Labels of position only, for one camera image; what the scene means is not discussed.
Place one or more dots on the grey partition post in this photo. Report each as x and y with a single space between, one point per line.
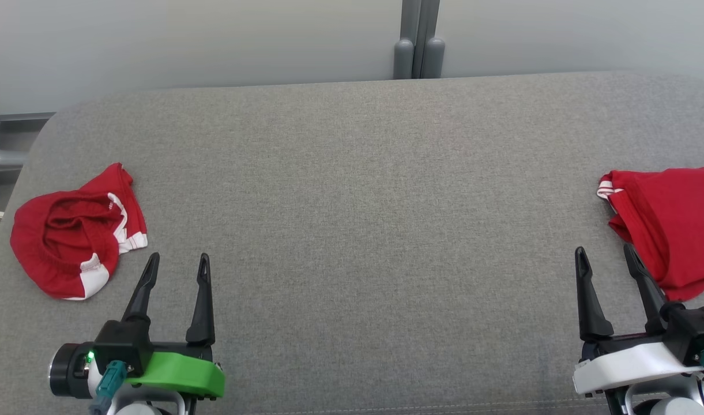
403 57

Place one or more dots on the red and white shorts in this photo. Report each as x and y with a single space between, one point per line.
46 242

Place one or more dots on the grey fabric sofa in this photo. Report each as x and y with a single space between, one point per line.
357 202

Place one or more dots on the red and white jersey shirt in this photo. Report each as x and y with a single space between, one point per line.
674 219

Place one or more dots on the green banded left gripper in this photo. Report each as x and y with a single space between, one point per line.
184 374

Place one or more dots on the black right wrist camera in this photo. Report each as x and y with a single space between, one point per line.
695 331

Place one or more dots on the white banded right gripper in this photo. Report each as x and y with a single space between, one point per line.
628 363

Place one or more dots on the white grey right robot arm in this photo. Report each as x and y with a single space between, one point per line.
669 406

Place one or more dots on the grey metal partition foot frame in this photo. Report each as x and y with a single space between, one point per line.
6 157

